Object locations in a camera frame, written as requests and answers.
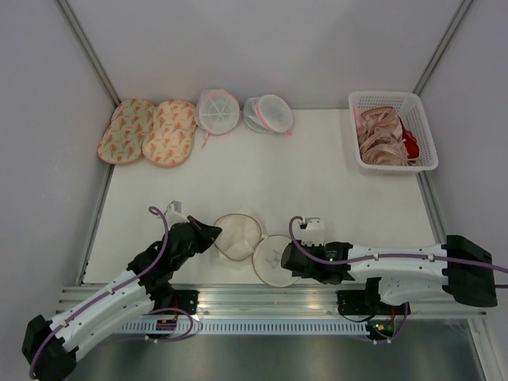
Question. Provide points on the red bra in basket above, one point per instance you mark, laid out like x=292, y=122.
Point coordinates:
x=411, y=143

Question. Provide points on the aluminium front rail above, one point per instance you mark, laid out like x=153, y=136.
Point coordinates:
x=258, y=301

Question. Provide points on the pink trimmed mesh bag left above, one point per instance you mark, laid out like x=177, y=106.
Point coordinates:
x=217, y=113

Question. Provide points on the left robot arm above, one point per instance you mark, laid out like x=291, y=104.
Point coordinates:
x=54, y=346

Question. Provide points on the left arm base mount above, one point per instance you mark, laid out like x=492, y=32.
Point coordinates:
x=186, y=300

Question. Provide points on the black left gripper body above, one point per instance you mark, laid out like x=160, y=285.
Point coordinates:
x=184, y=257

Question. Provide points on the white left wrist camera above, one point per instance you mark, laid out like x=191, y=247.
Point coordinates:
x=173, y=214

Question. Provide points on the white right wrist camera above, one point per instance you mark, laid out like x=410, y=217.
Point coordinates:
x=313, y=232

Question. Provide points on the floral bra pad right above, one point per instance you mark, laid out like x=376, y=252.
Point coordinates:
x=171, y=139

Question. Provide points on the left aluminium corner post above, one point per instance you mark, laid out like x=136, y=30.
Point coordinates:
x=74, y=24

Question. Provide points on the cream mesh laundry bag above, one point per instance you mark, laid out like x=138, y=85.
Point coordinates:
x=244, y=244

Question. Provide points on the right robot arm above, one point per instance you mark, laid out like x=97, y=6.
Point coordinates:
x=458, y=268

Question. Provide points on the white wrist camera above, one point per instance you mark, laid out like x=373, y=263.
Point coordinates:
x=313, y=232
x=173, y=214

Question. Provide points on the right aluminium corner post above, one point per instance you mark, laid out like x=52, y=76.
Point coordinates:
x=444, y=43

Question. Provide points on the white slotted cable duct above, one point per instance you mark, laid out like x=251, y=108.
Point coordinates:
x=244, y=326

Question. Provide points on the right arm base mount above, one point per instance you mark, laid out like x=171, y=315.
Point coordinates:
x=354, y=303

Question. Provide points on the pink trimmed mesh bag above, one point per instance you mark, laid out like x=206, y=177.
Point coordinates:
x=217, y=113
x=268, y=114

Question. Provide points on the white plastic basket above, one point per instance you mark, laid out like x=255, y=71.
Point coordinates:
x=410, y=109

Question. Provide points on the floral bra pad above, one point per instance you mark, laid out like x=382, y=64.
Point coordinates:
x=130, y=123
x=171, y=139

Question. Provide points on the pink bra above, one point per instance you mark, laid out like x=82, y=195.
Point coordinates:
x=379, y=135

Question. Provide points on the floral bra pad left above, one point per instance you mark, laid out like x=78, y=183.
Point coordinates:
x=130, y=123

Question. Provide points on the aluminium corner post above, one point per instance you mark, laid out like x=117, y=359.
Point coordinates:
x=74, y=24
x=444, y=43

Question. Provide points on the pink trimmed mesh bag right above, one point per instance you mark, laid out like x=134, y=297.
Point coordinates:
x=268, y=114

